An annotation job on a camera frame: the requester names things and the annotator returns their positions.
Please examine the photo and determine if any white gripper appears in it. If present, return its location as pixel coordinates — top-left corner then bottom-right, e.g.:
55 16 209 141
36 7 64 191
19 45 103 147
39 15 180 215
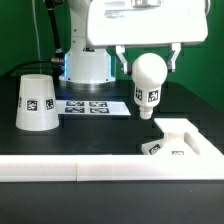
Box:
86 0 208 75

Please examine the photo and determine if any white lamp bulb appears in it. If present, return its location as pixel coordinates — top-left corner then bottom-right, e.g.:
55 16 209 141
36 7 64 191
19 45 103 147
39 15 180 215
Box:
132 53 168 120

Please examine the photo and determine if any white lamp base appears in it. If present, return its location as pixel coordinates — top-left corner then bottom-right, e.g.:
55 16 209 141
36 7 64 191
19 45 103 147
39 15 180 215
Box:
141 118 199 157

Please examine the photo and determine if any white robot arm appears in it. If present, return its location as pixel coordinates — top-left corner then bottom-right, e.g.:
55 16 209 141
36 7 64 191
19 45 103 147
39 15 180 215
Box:
60 0 211 89

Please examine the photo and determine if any white lamp shade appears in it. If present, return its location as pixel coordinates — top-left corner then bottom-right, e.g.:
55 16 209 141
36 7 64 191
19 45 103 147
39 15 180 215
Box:
16 74 59 131

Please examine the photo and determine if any tag marker sheet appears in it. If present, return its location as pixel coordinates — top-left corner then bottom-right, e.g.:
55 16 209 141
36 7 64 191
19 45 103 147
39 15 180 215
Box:
56 100 130 116

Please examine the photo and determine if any white L-shaped fence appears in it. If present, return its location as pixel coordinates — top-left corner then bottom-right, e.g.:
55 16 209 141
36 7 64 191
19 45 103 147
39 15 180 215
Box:
0 131 224 182

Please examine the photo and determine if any black cable hose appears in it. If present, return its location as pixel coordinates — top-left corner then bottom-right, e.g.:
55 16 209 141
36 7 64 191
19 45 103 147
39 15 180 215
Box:
9 0 68 76

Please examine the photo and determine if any thin white cable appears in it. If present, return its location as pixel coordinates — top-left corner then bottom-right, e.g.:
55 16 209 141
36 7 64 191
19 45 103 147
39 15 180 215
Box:
31 0 43 61

